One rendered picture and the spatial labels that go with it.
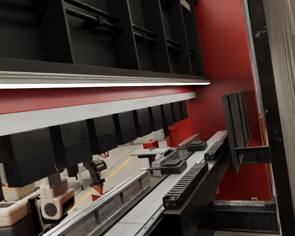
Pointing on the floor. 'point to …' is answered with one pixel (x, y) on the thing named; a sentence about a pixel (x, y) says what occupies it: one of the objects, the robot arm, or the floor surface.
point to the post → (272, 116)
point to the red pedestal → (151, 145)
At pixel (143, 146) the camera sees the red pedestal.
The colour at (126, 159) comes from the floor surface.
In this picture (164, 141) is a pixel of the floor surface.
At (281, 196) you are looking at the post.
